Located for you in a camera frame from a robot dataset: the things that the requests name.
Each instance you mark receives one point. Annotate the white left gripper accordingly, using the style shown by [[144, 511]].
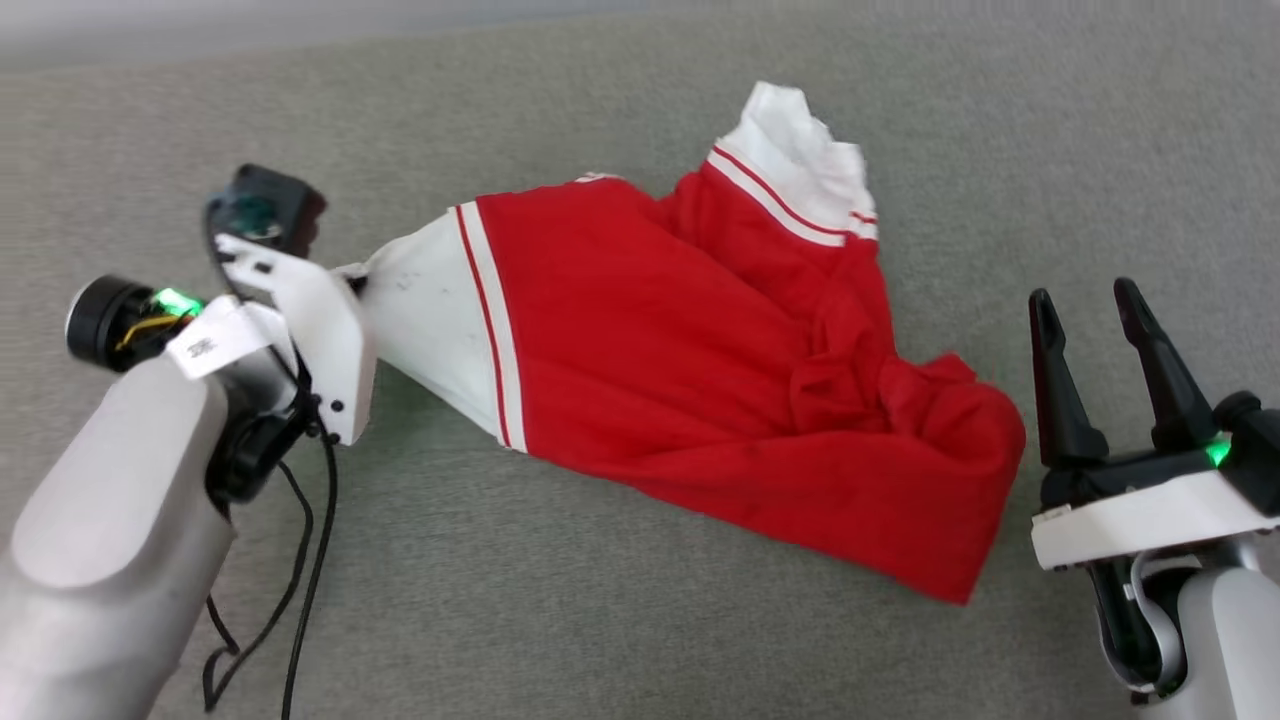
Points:
[[330, 340]]

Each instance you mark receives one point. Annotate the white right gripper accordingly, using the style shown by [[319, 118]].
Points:
[[1150, 520]]

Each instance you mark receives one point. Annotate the red and white jersey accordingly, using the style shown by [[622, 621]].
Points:
[[700, 380]]

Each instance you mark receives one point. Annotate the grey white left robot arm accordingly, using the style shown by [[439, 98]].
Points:
[[100, 520]]

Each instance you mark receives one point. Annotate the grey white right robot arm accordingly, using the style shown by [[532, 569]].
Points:
[[1230, 640]]

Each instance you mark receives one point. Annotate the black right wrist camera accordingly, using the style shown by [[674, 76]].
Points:
[[1255, 440]]

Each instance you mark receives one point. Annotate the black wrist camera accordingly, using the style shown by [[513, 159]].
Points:
[[1255, 440], [270, 200]]

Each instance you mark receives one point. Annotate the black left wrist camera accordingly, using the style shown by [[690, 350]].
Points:
[[270, 200]]

